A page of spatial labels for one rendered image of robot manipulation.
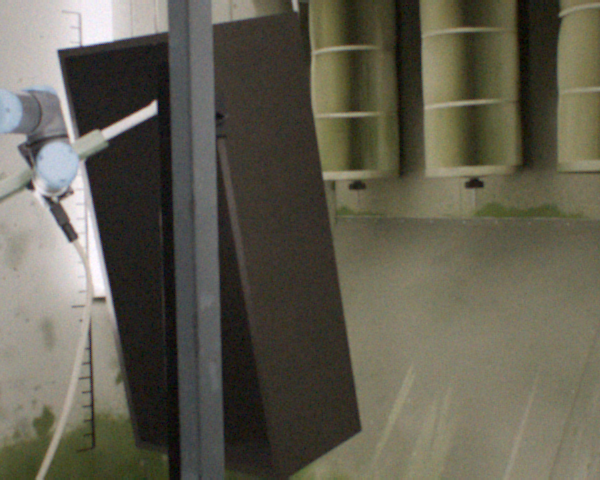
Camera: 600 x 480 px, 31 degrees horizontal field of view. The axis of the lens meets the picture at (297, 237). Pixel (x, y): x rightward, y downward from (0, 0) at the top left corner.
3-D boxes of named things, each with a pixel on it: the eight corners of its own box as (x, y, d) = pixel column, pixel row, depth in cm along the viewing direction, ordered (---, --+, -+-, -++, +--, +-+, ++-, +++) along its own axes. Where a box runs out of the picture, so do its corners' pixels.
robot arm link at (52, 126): (35, 80, 223) (50, 136, 222) (64, 84, 234) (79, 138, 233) (-2, 94, 226) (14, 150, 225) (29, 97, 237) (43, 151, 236)
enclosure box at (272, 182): (217, 405, 347) (149, 34, 322) (362, 431, 307) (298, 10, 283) (136, 447, 322) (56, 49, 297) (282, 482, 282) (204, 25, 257)
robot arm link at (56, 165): (73, 134, 226) (85, 179, 226) (68, 145, 238) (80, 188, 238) (29, 143, 223) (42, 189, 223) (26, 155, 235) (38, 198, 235)
